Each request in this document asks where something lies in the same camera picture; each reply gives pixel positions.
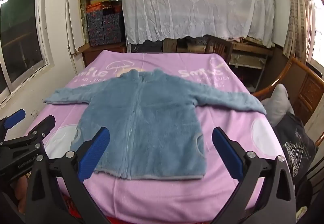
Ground red cloth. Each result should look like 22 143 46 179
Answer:
59 194 112 224

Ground green patterned roll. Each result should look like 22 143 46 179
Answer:
79 0 90 45

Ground floral storage box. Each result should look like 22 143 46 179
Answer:
102 13 124 44
87 12 105 47

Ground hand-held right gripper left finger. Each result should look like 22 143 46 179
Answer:
24 126 112 224

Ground dark framed window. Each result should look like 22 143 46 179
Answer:
0 0 55 103

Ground orange boxes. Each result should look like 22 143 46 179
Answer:
87 3 122 14

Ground bright window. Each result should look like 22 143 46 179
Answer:
306 0 324 68

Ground black printed garment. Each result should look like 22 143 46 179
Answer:
275 113 319 186

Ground white boards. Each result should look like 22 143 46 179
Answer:
66 0 85 56

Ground purple printed blanket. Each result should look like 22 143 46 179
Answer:
25 49 296 224

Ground dark wooden chair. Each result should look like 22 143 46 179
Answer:
205 35 233 63

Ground checked curtain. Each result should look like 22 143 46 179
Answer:
282 0 313 59

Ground blue fleece jacket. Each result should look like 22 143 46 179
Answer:
44 68 267 181

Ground wooden bench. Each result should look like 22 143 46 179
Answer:
228 39 275 71

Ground curved wooden armchair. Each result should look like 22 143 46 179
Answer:
253 54 324 149

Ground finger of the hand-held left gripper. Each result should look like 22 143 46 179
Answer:
0 109 26 136
5 115 56 156

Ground grey pillow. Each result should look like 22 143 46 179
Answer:
261 84 295 127

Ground white lace cloth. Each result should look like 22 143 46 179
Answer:
119 0 276 46

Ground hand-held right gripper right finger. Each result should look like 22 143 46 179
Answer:
212 126 296 224

